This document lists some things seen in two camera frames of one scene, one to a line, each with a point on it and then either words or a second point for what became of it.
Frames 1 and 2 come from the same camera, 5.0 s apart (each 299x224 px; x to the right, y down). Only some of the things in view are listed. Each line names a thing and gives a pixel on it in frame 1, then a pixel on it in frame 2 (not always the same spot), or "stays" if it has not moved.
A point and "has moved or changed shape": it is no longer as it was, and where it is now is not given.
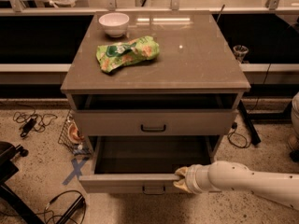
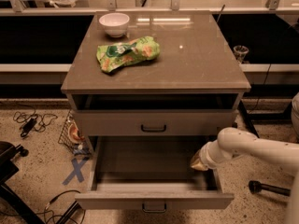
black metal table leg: (249, 125) stays
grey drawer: (145, 165) has moved or changed shape
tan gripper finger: (182, 171) to (197, 162)
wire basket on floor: (71, 138) stays
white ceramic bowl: (114, 23) stays
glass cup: (240, 51) stays
